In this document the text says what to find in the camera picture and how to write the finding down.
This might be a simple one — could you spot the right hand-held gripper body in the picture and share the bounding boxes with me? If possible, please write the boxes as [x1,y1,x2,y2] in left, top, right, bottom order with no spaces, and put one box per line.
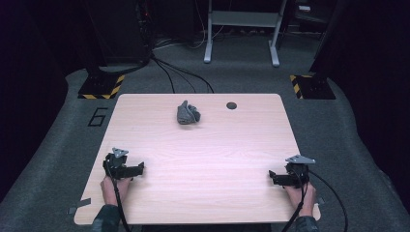
[284,154,316,189]

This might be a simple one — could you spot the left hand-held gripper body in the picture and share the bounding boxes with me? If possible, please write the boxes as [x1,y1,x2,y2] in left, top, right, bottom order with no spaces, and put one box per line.
[102,147,131,181]

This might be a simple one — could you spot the grey towel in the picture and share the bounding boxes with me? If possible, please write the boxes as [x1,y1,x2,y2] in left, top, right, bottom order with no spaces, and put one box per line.
[176,100,202,126]

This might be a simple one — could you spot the person's right hand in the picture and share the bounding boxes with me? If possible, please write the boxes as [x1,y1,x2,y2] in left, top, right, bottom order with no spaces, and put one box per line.
[284,183,317,218]

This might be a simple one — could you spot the person's left hand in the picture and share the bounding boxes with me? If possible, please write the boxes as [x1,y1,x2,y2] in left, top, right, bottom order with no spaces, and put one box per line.
[100,176,132,207]

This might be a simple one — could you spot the black stand base striped edge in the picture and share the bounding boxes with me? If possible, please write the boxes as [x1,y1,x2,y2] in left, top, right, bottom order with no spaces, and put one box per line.
[77,73,126,101]
[288,73,337,101]

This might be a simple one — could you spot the dark cabinet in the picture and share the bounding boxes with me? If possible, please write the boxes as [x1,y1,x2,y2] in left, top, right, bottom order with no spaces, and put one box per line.
[86,0,152,67]

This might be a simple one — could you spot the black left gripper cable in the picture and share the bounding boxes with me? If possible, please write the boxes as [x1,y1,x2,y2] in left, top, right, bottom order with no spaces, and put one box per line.
[104,160,132,232]

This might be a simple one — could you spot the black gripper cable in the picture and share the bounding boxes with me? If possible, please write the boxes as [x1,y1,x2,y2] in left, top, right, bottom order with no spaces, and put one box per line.
[104,160,132,232]
[280,173,308,232]

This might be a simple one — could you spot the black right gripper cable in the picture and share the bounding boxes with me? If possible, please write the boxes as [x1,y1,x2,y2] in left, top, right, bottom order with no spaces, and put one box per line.
[280,173,308,232]

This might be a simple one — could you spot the long black looping cable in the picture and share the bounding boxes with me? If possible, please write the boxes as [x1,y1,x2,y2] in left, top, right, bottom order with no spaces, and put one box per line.
[308,169,350,232]

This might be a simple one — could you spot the bundle of black floor cables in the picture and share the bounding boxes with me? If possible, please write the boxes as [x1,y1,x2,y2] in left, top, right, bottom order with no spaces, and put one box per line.
[150,53,216,95]

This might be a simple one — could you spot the white floor cables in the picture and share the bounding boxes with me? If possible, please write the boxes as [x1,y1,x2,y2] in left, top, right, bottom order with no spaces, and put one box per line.
[153,0,226,51]

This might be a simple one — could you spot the white metal desk frame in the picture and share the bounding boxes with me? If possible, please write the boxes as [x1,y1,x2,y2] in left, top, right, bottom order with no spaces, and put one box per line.
[203,0,288,68]

